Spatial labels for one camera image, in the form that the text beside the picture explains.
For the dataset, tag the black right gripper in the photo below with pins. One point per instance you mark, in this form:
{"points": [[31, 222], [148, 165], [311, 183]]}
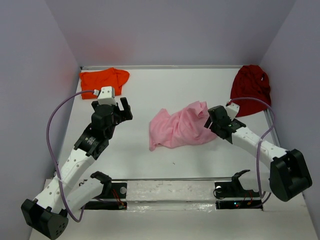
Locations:
{"points": [[208, 124]]}

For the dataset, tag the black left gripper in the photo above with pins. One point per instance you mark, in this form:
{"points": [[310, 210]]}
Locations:
{"points": [[125, 115]]}

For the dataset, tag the pink t shirt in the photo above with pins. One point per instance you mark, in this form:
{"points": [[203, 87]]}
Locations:
{"points": [[183, 128]]}

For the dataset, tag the orange t shirt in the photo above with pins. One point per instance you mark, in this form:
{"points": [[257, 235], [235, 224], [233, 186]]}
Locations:
{"points": [[111, 77]]}

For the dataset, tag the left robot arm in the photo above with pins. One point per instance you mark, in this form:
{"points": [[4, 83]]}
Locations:
{"points": [[49, 212]]}

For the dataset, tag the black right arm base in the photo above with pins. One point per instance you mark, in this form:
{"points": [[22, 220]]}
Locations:
{"points": [[230, 195]]}

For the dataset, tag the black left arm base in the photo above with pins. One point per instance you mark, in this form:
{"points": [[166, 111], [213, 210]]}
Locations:
{"points": [[112, 196]]}

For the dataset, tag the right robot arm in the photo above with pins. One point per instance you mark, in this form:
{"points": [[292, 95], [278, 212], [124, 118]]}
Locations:
{"points": [[288, 174]]}

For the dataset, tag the dark red t shirt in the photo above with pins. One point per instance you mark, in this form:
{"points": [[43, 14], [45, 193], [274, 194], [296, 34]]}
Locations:
{"points": [[251, 90]]}

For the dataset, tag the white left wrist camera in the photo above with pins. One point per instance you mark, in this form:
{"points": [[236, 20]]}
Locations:
{"points": [[105, 96]]}

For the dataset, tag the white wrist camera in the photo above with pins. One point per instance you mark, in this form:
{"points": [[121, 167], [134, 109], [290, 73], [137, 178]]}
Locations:
{"points": [[105, 96], [232, 110]]}

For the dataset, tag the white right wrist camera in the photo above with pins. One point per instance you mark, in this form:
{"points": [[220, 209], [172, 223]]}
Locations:
{"points": [[232, 110]]}

